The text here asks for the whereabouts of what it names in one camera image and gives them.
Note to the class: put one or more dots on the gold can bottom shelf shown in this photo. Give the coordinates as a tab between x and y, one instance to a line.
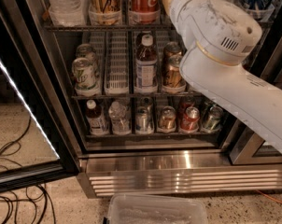
167	119

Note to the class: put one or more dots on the clear water bottle top left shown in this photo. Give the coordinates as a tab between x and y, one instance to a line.
68	13

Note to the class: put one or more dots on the green can bottom shelf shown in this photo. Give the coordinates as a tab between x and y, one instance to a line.
212	119

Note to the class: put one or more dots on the rear 7up can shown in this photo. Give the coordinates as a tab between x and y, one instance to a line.
87	51

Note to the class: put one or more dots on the clear plastic bin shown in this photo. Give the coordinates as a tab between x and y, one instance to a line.
154	209

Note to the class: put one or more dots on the black glass fridge door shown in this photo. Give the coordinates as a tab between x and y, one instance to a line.
33	148

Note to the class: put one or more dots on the red can bottom shelf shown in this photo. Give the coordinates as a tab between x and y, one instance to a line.
189	122

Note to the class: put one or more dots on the front gold can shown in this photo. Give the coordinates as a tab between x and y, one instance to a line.
172	80

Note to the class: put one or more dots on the silver can bottom shelf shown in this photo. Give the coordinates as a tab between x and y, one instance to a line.
143	121

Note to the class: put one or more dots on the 7up can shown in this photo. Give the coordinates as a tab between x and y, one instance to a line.
87	51
85	80

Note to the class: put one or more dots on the gold can shelf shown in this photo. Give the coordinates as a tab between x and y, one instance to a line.
167	119
105	12

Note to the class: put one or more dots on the rear gold can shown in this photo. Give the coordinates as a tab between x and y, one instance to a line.
170	49

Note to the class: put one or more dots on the red coca-cola can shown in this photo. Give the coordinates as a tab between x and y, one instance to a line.
144	11

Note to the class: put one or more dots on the stainless steel fridge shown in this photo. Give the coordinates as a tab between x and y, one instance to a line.
231	159

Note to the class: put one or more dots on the gold can top shelf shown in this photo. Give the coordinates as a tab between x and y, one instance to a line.
105	12

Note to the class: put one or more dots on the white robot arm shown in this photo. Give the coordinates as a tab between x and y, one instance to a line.
252	100

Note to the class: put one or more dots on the small tea bottle bottom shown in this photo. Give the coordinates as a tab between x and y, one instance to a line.
96	117

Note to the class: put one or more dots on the tea bottle white cap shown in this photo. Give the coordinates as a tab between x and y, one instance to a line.
146	60

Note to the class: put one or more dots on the front 7up can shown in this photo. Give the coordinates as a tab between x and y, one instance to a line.
85	80

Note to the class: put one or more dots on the small water bottle bottom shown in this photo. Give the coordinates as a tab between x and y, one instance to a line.
120	122

